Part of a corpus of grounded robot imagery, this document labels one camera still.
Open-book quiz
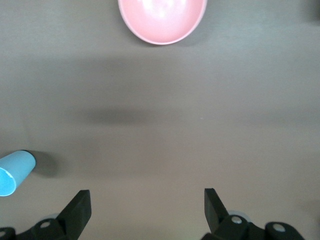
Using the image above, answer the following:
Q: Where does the blue plastic cup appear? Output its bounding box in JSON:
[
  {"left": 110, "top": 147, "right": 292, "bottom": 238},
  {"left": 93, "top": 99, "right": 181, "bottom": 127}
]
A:
[{"left": 0, "top": 149, "right": 38, "bottom": 198}]

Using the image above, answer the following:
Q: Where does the pink bowl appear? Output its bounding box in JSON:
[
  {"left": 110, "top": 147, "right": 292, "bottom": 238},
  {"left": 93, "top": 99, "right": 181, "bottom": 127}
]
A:
[{"left": 117, "top": 0, "right": 207, "bottom": 46}]

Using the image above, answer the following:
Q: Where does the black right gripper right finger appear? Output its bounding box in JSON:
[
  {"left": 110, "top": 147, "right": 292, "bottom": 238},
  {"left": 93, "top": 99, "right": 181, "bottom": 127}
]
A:
[{"left": 201, "top": 187, "right": 307, "bottom": 240}]

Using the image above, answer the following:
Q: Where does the brown table cover sheet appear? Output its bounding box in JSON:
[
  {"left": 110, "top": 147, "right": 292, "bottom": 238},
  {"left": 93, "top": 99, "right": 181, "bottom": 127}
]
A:
[{"left": 0, "top": 0, "right": 320, "bottom": 240}]

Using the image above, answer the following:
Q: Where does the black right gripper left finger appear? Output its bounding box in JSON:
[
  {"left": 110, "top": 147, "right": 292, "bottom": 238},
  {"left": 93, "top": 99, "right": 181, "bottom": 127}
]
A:
[{"left": 0, "top": 189, "right": 92, "bottom": 240}]

